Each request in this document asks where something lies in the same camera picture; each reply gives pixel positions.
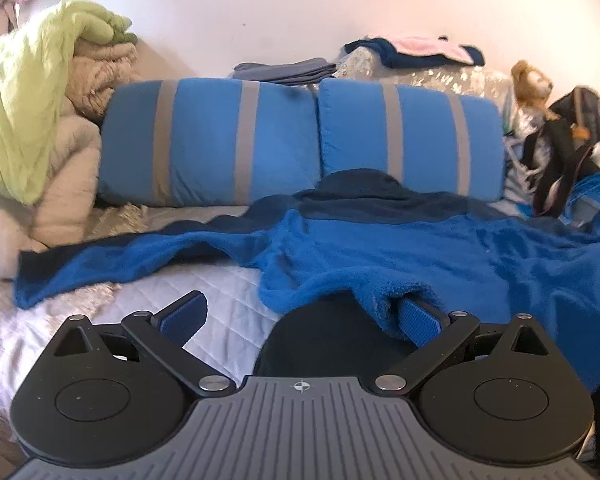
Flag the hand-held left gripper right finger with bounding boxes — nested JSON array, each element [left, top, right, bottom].
[[374, 298, 547, 395]]

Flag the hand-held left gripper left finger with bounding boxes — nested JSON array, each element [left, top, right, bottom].
[[54, 290, 236, 396]]

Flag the blue fleece robe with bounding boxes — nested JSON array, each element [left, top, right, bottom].
[[14, 170, 600, 395]]

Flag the white quilted bedspread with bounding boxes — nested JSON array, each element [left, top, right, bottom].
[[0, 202, 283, 426]]

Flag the blue grey-striped pillow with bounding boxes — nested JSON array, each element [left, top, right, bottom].
[[318, 78, 507, 202], [96, 78, 319, 208]]

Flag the beige quilted comforter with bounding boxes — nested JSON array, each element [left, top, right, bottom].
[[0, 40, 141, 281]]

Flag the black bag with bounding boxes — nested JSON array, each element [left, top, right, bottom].
[[522, 86, 600, 218]]

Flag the silver patterned cover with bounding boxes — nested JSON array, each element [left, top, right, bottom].
[[332, 46, 518, 133]]

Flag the brown plush toy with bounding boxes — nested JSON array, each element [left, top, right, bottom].
[[511, 60, 588, 141]]

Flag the grey-blue folded cloth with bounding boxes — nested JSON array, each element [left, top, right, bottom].
[[231, 58, 337, 86]]

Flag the navy and pink garment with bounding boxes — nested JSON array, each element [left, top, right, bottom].
[[343, 36, 486, 69]]

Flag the light green blanket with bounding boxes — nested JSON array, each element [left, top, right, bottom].
[[0, 0, 139, 206]]

